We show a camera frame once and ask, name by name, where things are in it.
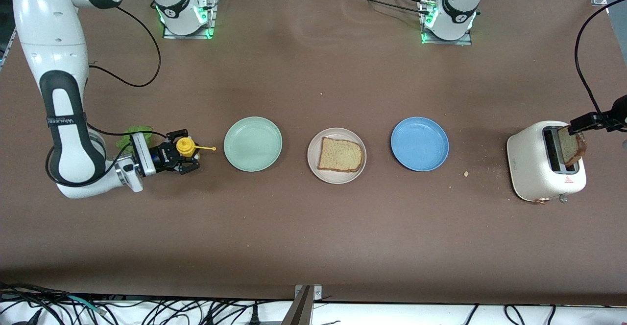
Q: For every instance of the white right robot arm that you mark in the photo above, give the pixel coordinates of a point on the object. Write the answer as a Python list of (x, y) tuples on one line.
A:
[(54, 36)]

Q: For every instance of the dark metal bar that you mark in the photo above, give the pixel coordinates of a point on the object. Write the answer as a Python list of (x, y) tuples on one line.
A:
[(299, 310)]

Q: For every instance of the beige plate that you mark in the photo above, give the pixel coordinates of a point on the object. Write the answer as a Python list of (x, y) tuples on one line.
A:
[(338, 178)]

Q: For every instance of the black power plug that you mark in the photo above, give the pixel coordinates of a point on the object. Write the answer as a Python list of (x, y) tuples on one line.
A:
[(254, 316)]

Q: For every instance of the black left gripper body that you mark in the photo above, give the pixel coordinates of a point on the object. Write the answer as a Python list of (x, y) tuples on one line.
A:
[(614, 117)]

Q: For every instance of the white toaster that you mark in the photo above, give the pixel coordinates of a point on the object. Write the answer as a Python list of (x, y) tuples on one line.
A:
[(531, 168)]

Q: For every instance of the yellow mustard squeeze bottle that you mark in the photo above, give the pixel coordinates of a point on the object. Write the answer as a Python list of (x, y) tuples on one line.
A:
[(185, 146)]

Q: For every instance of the brown bread slice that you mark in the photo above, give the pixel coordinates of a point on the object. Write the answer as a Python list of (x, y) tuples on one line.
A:
[(568, 146), (340, 154)]

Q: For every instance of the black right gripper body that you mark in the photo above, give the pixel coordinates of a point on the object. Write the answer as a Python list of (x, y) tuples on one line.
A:
[(163, 156)]

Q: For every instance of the mint green plate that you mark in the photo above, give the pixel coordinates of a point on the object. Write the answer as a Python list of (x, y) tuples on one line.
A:
[(253, 144)]

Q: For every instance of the green lettuce leaf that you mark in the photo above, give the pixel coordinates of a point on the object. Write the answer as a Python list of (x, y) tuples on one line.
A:
[(125, 136)]

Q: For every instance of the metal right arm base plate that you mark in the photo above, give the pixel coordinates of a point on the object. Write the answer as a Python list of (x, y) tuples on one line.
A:
[(210, 26)]

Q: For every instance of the blue plate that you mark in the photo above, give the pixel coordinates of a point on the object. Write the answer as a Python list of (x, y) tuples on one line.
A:
[(420, 144)]

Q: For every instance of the silver metal bracket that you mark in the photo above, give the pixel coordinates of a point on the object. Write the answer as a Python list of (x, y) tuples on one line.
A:
[(317, 291)]

